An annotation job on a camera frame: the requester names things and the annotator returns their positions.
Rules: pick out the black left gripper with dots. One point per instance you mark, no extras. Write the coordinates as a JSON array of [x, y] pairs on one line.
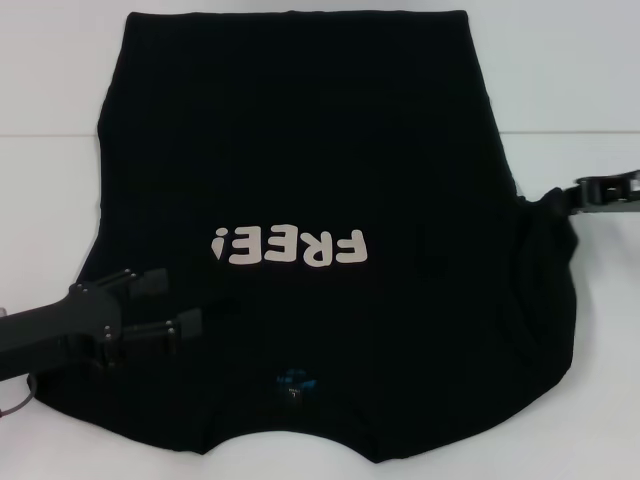
[[55, 330]]

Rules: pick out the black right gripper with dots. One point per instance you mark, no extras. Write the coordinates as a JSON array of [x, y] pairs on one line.
[[617, 192]]

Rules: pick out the black shirt with FREE! print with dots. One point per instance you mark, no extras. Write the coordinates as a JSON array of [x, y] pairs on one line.
[[300, 150]]

